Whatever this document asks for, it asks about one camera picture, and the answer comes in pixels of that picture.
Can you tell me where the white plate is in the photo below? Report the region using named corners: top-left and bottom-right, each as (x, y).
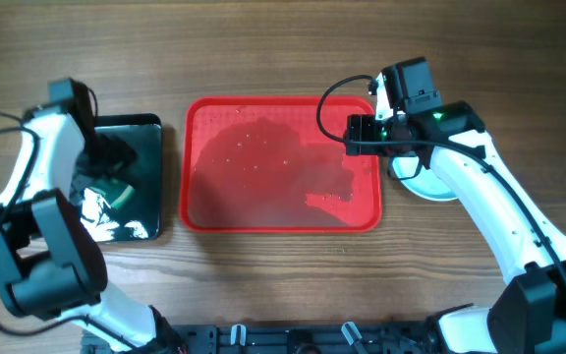
top-left (388, 156), bottom-right (457, 202)

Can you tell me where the green yellow sponge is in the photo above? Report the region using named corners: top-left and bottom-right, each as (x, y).
top-left (89, 178), bottom-right (135, 209)

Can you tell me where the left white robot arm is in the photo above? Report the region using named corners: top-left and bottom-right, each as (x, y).
top-left (0, 98), bottom-right (183, 353)

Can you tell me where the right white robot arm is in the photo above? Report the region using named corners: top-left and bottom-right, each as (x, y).
top-left (344, 101), bottom-right (566, 353)

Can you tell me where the black water tray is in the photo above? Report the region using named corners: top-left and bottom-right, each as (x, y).
top-left (70, 113), bottom-right (163, 243)

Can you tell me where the red plastic tray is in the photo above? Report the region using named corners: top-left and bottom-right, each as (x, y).
top-left (180, 96), bottom-right (382, 233)

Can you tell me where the right black cable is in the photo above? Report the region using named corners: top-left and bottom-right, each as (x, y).
top-left (314, 74), bottom-right (566, 354)

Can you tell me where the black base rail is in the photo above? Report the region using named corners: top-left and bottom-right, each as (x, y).
top-left (174, 322), bottom-right (445, 354)

